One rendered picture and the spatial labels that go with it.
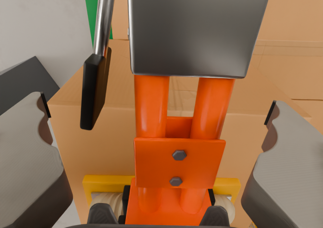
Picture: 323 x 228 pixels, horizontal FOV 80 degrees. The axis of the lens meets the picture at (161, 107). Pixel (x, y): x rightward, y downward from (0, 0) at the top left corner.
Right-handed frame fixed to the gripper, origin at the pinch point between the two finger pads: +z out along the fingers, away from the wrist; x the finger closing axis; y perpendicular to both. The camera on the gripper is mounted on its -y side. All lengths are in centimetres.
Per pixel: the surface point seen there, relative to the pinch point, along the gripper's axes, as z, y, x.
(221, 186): 11.2, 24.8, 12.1
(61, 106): 12.8, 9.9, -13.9
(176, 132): 1.2, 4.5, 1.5
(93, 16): 107, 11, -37
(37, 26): 107, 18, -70
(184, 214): -1.1, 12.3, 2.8
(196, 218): -1.4, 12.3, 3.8
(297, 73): 53, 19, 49
